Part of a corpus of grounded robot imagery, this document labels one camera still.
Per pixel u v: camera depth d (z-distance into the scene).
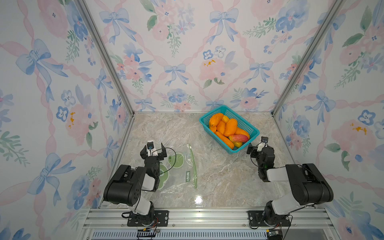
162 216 0.75
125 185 0.46
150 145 0.75
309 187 0.46
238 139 0.95
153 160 0.70
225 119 1.10
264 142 0.79
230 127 1.00
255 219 0.73
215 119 1.03
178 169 0.90
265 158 0.72
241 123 1.04
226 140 0.96
